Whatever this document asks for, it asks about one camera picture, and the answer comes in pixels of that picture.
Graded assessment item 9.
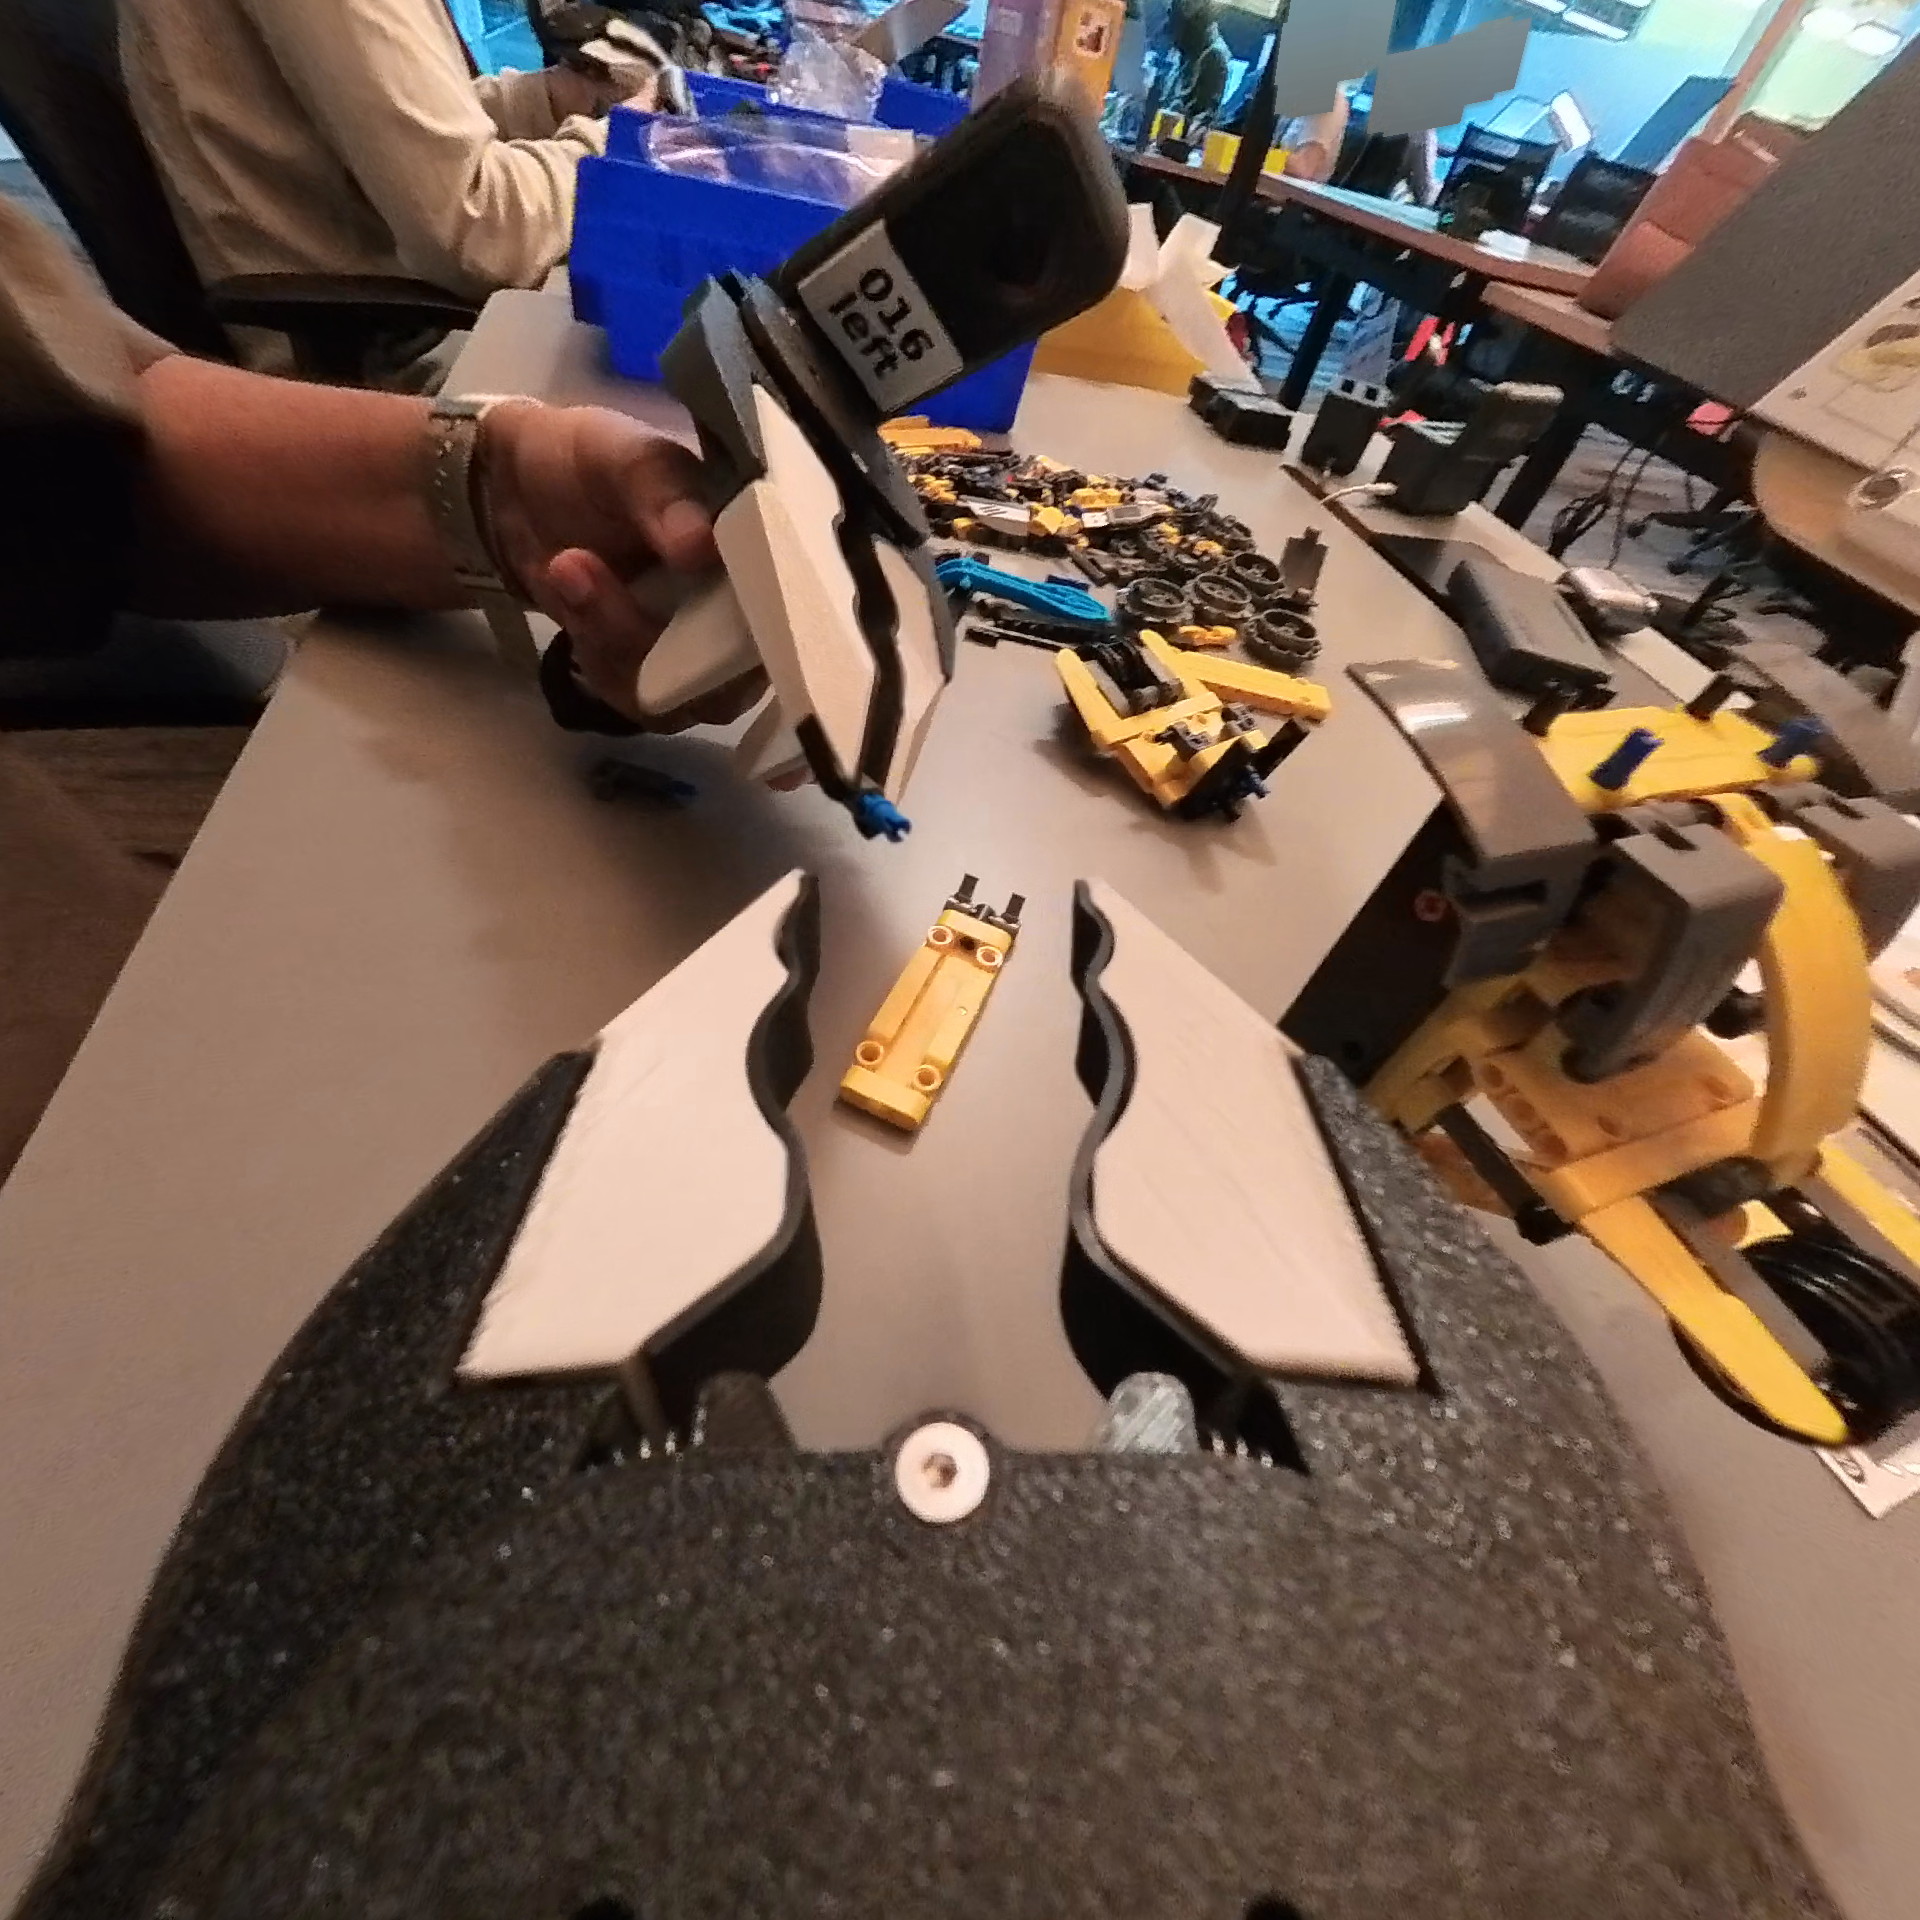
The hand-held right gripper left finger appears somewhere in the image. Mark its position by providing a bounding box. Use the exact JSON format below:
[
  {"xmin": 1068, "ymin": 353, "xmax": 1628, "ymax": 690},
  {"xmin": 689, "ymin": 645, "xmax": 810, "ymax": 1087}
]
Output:
[{"xmin": 457, "ymin": 868, "xmax": 824, "ymax": 1406}]

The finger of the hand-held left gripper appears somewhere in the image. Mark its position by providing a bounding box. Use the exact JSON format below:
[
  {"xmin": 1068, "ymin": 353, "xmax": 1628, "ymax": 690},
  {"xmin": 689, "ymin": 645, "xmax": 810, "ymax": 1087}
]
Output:
[
  {"xmin": 875, "ymin": 544, "xmax": 958, "ymax": 798},
  {"xmin": 716, "ymin": 387, "xmax": 889, "ymax": 782}
]

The black charger with screen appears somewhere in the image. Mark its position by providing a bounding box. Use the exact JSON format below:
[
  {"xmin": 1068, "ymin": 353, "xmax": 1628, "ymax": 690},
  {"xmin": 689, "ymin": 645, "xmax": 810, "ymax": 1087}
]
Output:
[{"xmin": 1298, "ymin": 379, "xmax": 1390, "ymax": 470}]

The blue plastic bin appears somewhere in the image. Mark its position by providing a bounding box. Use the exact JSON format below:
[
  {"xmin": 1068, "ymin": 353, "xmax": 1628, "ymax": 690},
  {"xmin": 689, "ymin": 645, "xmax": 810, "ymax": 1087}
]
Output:
[{"xmin": 567, "ymin": 66, "xmax": 1043, "ymax": 437}]

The black battery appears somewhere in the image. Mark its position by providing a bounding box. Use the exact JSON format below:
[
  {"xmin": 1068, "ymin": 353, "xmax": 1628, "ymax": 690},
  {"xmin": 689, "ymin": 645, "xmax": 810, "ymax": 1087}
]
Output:
[{"xmin": 1193, "ymin": 372, "xmax": 1295, "ymax": 453}]

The yellow panel with grey pins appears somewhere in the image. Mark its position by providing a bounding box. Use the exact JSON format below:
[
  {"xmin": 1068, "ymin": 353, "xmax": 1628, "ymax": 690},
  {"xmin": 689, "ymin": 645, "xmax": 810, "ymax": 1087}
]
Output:
[{"xmin": 836, "ymin": 883, "xmax": 1033, "ymax": 1131}]

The small yellow toy assembly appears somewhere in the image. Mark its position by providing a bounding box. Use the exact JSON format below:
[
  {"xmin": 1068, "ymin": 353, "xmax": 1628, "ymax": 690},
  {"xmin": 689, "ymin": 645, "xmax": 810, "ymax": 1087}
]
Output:
[{"xmin": 1052, "ymin": 628, "xmax": 1335, "ymax": 827}]

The black charger with slots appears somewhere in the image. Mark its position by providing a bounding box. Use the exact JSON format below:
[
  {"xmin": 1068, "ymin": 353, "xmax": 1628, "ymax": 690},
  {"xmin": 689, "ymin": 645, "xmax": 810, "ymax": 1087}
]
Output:
[{"xmin": 1377, "ymin": 382, "xmax": 1563, "ymax": 523}]

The light blue plastic piece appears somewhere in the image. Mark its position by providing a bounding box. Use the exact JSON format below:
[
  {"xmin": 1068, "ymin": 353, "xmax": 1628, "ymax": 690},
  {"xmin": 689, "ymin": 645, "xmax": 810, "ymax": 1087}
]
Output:
[{"xmin": 932, "ymin": 550, "xmax": 1117, "ymax": 631}]

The pile of toy building pieces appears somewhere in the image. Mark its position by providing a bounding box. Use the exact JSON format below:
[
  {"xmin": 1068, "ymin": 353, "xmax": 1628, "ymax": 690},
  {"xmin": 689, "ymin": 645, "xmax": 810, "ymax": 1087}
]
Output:
[{"xmin": 882, "ymin": 417, "xmax": 1333, "ymax": 668}]

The silver wristwatch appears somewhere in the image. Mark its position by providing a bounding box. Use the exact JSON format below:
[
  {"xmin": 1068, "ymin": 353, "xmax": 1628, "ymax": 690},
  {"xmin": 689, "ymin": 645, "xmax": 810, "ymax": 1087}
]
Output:
[{"xmin": 424, "ymin": 392, "xmax": 545, "ymax": 596}]

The grey laptop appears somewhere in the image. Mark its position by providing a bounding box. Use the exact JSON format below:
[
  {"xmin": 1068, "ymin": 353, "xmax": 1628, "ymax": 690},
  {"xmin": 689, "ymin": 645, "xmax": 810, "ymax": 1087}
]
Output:
[{"xmin": 1609, "ymin": 66, "xmax": 1920, "ymax": 413}]

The yellow and grey toy vehicle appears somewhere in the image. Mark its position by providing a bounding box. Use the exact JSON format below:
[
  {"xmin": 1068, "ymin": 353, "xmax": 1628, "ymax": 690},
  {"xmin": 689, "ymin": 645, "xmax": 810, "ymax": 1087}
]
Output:
[{"xmin": 1345, "ymin": 655, "xmax": 1920, "ymax": 1449}]

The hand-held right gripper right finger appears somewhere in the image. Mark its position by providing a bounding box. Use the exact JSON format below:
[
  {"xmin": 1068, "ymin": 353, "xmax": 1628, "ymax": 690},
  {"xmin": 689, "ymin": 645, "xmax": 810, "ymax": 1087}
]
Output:
[{"xmin": 1057, "ymin": 878, "xmax": 1421, "ymax": 1388}]

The yellow bag with white paper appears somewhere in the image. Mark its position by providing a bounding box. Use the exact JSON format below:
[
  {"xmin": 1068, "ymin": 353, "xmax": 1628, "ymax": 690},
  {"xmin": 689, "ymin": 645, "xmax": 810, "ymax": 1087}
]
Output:
[{"xmin": 1033, "ymin": 210, "xmax": 1248, "ymax": 401}]

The person's left forearm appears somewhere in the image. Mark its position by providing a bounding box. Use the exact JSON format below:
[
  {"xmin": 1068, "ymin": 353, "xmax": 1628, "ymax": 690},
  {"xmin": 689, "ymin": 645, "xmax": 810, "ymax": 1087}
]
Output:
[{"xmin": 132, "ymin": 353, "xmax": 454, "ymax": 618}]

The printed instruction sheet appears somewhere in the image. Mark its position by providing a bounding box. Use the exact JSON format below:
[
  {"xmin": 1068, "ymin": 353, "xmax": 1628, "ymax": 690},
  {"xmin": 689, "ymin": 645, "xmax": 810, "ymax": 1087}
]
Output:
[{"xmin": 1812, "ymin": 1399, "xmax": 1920, "ymax": 1522}]

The person's left hand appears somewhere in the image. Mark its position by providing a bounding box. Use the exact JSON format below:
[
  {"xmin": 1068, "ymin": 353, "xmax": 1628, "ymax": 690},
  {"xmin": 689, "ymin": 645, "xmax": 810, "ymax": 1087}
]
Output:
[{"xmin": 492, "ymin": 408, "xmax": 772, "ymax": 739}]

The black power bank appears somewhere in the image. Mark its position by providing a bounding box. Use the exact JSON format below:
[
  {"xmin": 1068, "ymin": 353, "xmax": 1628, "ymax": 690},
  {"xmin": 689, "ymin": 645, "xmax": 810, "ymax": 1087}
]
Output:
[{"xmin": 1445, "ymin": 550, "xmax": 1615, "ymax": 693}]

